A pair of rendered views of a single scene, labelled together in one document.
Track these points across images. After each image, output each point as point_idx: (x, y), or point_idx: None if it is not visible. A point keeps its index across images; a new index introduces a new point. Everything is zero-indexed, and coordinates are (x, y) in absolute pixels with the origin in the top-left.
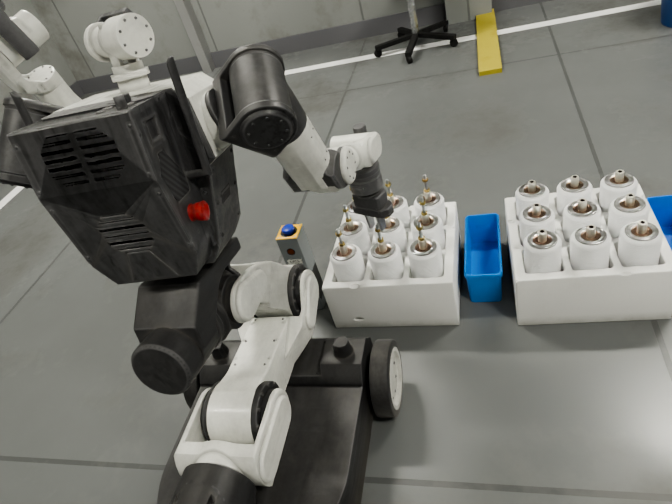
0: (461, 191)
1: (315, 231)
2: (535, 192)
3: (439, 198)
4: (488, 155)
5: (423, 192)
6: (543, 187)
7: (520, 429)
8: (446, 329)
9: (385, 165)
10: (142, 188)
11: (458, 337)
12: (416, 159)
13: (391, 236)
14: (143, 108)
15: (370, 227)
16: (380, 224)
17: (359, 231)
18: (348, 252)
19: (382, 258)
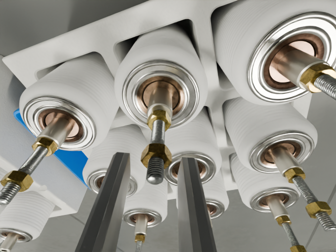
0: (167, 200)
1: (320, 146)
2: (5, 232)
3: (123, 220)
4: (162, 226)
5: None
6: (3, 238)
7: None
8: (77, 18)
9: (248, 217)
10: None
11: (51, 6)
12: (220, 222)
13: (168, 144)
14: None
15: (185, 162)
16: (100, 190)
17: (253, 146)
18: (275, 66)
19: (144, 62)
